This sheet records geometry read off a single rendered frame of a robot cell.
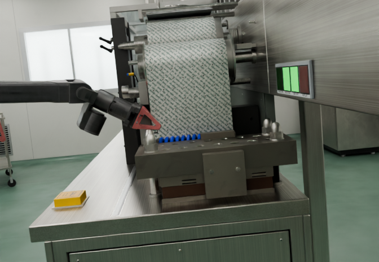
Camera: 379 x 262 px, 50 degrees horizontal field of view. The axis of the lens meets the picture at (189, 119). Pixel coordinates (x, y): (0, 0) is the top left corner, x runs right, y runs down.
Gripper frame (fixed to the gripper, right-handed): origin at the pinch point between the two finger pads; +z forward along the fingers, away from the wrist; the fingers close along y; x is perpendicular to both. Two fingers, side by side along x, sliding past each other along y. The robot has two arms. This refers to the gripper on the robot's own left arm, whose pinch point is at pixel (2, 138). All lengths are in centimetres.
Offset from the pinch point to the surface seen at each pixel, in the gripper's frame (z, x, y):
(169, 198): 29, -24, -69
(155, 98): 11, -41, -51
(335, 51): 8, -50, -114
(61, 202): 17, -3, -52
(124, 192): 27, -18, -51
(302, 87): 15, -52, -100
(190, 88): 14, -50, -55
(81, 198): 20, -8, -53
